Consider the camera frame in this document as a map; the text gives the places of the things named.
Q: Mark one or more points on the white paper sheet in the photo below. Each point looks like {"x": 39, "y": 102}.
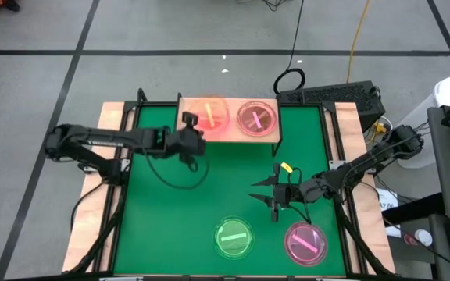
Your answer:
{"x": 387, "y": 203}

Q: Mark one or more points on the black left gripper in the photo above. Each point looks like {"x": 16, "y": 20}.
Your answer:
{"x": 190, "y": 144}

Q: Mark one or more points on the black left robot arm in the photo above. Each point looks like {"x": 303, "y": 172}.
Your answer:
{"x": 104, "y": 138}

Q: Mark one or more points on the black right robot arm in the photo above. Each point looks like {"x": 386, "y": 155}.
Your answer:
{"x": 358, "y": 164}

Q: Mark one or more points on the wooden shelf black metal frame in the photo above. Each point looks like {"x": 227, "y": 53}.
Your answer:
{"x": 231, "y": 137}

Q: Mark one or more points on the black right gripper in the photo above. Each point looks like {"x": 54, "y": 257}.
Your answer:
{"x": 287, "y": 193}

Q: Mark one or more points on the white round lid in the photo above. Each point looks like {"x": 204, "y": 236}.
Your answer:
{"x": 423, "y": 237}

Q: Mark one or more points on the yellow power plug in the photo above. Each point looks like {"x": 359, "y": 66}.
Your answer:
{"x": 379, "y": 127}

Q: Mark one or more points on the green table mat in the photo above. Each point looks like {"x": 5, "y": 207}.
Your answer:
{"x": 170, "y": 234}

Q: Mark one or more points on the transparent pink plastic plate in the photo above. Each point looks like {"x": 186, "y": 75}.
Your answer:
{"x": 266, "y": 125}
{"x": 217, "y": 117}
{"x": 306, "y": 244}

